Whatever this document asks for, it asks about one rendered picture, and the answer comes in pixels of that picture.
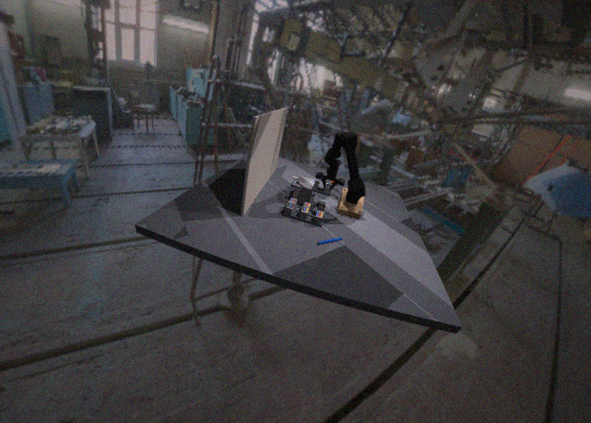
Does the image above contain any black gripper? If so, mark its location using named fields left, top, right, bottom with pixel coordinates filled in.
left=316, top=168, right=344, bottom=192

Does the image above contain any large beige flat panel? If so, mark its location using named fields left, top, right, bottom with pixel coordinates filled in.
left=241, top=108, right=287, bottom=216

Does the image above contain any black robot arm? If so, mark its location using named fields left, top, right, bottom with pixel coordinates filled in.
left=324, top=131, right=366, bottom=204

